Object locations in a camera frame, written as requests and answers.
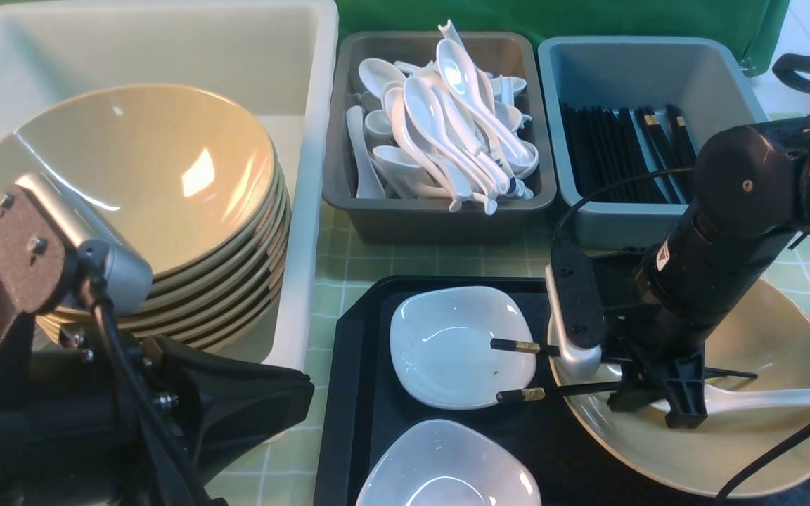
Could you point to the white square front dish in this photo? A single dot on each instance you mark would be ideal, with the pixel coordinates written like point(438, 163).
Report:
point(440, 462)

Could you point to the large white plastic tub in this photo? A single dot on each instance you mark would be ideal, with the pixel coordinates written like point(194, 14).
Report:
point(276, 58)

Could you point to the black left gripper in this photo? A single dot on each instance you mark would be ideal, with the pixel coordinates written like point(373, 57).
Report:
point(195, 415)

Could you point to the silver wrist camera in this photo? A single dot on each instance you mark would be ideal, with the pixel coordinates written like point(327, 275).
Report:
point(577, 309)
point(51, 242)

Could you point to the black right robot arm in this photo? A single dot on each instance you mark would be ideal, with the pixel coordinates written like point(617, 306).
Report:
point(752, 197)

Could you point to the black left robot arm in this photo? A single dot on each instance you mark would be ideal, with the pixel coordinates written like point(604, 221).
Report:
point(69, 435)

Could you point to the black plastic serving tray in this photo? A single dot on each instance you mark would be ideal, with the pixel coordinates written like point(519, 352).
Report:
point(368, 409)

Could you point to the grey plastic spoon bin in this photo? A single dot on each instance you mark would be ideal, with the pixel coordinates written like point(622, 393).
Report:
point(428, 222)

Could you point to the white square side dish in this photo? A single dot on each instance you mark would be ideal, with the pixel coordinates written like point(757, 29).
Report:
point(441, 350)

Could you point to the white ceramic soup spoon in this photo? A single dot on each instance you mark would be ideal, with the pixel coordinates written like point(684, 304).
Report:
point(720, 400)

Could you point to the beige noodle bowl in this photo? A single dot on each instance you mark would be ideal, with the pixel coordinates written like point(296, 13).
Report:
point(765, 333)

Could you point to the green fabric backdrop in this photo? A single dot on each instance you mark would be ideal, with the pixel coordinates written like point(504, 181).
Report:
point(748, 29)

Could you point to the stack of beige bowls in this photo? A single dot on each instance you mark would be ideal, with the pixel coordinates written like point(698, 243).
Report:
point(191, 181)

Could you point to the blue-grey plastic chopstick bin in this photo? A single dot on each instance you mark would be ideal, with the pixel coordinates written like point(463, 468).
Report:
point(698, 75)

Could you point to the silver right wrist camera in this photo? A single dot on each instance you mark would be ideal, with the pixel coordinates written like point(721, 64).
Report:
point(577, 309)

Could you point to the pile of white soup spoons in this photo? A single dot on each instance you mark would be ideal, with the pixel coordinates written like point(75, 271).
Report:
point(446, 130)

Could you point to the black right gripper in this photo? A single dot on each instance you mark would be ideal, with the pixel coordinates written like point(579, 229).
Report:
point(663, 350)

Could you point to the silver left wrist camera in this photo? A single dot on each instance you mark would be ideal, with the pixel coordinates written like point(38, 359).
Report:
point(51, 242)

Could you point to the bundle of black chopsticks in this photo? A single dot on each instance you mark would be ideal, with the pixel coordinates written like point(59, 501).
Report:
point(608, 146)

